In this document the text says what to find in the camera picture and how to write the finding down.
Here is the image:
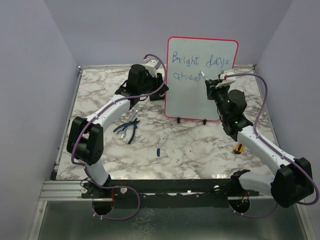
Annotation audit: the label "yellow utility knife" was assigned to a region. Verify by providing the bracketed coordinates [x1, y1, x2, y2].
[233, 143, 244, 154]

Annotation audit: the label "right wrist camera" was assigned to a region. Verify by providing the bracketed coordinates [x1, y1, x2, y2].
[215, 69, 236, 89]

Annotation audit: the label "black flat box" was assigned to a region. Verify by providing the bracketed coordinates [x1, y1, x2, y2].
[148, 91, 165, 101]

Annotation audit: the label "pink framed whiteboard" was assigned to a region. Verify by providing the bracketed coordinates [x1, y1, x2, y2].
[164, 36, 239, 121]

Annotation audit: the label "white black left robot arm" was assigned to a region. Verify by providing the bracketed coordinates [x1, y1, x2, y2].
[66, 60, 168, 198]

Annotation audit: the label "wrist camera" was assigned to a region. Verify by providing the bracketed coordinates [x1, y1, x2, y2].
[215, 69, 236, 89]
[144, 57, 161, 77]

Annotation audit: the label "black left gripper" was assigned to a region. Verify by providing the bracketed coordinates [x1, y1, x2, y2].
[138, 70, 169, 96]

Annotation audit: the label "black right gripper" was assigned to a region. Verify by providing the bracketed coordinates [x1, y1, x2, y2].
[207, 78, 231, 120]

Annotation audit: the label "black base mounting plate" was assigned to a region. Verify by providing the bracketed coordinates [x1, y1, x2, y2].
[80, 178, 258, 209]

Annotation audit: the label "blue marker cap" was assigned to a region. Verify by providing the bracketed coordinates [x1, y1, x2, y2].
[156, 148, 161, 157]

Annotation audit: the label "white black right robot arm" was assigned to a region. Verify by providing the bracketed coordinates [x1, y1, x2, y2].
[205, 75, 320, 208]

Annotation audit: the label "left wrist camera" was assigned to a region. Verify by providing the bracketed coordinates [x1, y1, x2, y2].
[144, 57, 161, 77]

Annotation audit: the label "blue handled pliers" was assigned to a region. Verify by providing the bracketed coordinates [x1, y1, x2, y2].
[113, 118, 140, 145]

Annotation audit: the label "silver open-end wrench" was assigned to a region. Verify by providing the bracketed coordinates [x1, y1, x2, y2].
[113, 108, 141, 143]

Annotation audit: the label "aluminium table frame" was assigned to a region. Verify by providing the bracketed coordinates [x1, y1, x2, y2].
[27, 63, 311, 240]

